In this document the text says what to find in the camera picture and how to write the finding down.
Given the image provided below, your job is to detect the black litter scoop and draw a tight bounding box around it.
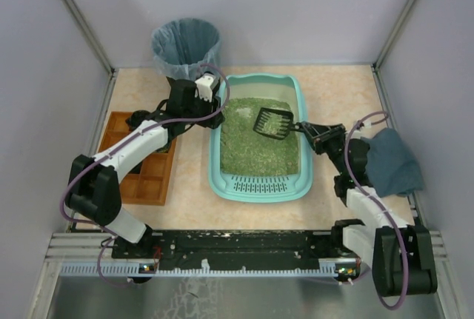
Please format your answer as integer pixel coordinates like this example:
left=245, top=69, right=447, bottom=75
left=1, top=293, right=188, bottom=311
left=253, top=107, right=301, bottom=141

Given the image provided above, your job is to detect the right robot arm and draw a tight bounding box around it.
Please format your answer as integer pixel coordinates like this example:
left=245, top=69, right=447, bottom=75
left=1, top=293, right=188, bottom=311
left=293, top=121, right=438, bottom=298

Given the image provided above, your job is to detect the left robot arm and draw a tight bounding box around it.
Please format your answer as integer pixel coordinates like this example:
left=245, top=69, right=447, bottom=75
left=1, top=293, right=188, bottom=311
left=61, top=73, right=224, bottom=244

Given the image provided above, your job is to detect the green cat litter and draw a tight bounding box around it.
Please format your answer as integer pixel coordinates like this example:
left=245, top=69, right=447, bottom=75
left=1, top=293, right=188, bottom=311
left=220, top=98, right=299, bottom=177

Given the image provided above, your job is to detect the black trash bin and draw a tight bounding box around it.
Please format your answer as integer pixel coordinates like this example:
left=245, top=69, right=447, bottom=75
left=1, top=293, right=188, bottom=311
left=166, top=76, right=187, bottom=91

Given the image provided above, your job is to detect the blue trash bag liner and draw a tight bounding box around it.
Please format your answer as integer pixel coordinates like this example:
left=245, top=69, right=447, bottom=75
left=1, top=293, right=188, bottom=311
left=151, top=18, right=221, bottom=80

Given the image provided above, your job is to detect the blue cloth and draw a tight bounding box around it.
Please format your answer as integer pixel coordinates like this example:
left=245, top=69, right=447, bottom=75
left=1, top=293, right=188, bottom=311
left=361, top=128, right=424, bottom=198

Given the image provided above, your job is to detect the black round object in tray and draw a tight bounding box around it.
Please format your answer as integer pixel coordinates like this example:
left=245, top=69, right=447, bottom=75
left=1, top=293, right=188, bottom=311
left=126, top=110, right=150, bottom=131

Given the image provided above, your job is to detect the wooden compartment tray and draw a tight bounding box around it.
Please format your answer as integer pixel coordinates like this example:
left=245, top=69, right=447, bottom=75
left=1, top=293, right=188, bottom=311
left=98, top=112, right=176, bottom=206

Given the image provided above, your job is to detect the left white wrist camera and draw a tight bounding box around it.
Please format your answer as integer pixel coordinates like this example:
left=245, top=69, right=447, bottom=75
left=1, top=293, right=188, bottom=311
left=195, top=73, right=218, bottom=102

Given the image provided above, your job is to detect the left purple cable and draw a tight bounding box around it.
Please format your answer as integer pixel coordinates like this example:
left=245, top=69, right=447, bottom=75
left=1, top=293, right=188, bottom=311
left=61, top=62, right=233, bottom=289

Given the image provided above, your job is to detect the black mounting rail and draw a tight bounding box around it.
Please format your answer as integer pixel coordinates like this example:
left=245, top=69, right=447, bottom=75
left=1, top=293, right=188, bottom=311
left=46, top=230, right=367, bottom=283

